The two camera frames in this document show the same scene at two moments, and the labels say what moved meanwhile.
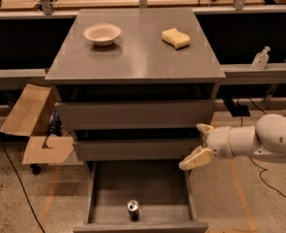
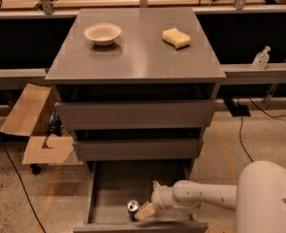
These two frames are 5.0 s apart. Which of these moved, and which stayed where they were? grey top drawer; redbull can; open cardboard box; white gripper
Moved: white gripper
Stayed: grey top drawer; open cardboard box; redbull can
